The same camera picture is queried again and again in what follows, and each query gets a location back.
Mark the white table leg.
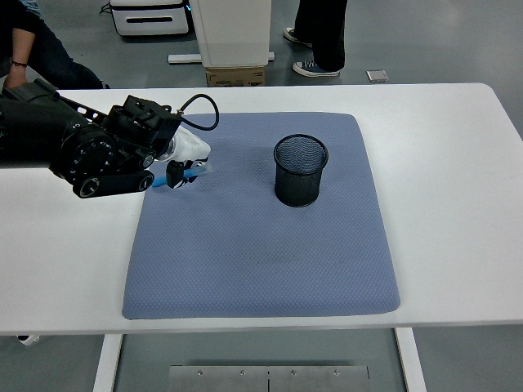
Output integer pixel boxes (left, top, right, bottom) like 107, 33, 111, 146
394, 327, 428, 392
92, 334, 123, 392

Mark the brown cardboard box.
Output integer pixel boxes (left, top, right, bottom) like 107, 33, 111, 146
204, 65, 266, 87

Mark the blue textured mat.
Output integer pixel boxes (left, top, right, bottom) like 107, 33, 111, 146
121, 112, 401, 322

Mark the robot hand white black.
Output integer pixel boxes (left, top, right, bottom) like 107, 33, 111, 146
165, 125, 212, 190

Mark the white machine with dark slot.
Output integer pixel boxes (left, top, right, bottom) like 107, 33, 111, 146
108, 0, 193, 38

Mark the black mesh pen holder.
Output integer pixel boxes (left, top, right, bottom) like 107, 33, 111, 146
273, 133, 329, 208

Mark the grey metal plate with screws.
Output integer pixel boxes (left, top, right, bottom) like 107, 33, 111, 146
168, 365, 370, 392

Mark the blue marker with clear cap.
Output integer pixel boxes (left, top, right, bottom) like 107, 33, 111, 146
150, 161, 215, 189

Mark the person in dark clothing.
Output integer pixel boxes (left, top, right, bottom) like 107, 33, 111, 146
0, 0, 110, 91

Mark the white floor bar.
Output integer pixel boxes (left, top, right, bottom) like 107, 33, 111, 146
167, 51, 275, 65

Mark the person with blue sneakers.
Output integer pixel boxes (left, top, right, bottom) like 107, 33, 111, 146
283, 0, 349, 78

